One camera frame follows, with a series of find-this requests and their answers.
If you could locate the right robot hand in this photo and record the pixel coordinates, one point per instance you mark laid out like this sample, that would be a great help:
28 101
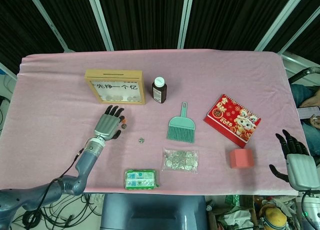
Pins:
301 170

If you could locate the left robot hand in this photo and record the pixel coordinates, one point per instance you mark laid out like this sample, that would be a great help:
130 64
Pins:
107 124

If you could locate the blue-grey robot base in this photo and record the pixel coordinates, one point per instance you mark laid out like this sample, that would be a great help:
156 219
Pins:
150 210

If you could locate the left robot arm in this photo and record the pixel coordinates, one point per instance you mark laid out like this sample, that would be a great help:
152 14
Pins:
85 162

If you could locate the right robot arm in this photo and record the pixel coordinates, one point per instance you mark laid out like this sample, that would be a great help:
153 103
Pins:
311 202

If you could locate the clear bag of coins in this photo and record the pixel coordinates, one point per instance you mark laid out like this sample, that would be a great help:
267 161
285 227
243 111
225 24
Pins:
180 159

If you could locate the pink table cloth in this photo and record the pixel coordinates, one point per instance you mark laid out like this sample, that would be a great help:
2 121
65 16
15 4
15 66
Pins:
62 102

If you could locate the yellow plush toy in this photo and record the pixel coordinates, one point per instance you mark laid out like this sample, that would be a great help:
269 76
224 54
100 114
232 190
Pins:
273 220

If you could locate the smartphone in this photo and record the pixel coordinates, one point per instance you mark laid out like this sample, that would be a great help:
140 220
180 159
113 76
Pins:
307 112

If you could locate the pink hexagonal block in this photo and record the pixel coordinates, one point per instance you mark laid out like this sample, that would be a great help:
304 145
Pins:
241 159

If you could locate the dark brown bottle white cap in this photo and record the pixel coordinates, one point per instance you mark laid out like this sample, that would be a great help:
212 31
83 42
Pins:
159 92

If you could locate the green plastic packet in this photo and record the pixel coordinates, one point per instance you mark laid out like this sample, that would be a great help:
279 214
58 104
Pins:
141 178

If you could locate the teal mini broom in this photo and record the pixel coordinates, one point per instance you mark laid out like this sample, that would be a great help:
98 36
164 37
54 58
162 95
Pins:
180 132

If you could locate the green foil bag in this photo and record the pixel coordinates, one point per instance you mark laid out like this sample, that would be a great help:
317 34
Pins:
232 200

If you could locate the bystander in blue jeans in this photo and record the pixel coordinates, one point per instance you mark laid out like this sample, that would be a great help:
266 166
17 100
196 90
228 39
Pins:
300 94

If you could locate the red 2026 desk calendar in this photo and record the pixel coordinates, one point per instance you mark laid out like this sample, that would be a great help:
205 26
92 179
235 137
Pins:
225 114

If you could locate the wooden coin bank frame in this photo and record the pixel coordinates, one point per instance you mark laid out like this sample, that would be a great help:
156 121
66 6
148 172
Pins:
112 74

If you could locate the aluminium frame post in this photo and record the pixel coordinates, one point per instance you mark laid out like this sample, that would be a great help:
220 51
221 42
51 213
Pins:
100 19
278 19
301 34
186 19
50 19

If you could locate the aluminium frame rail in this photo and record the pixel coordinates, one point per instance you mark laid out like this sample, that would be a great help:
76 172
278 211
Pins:
7 71
300 62

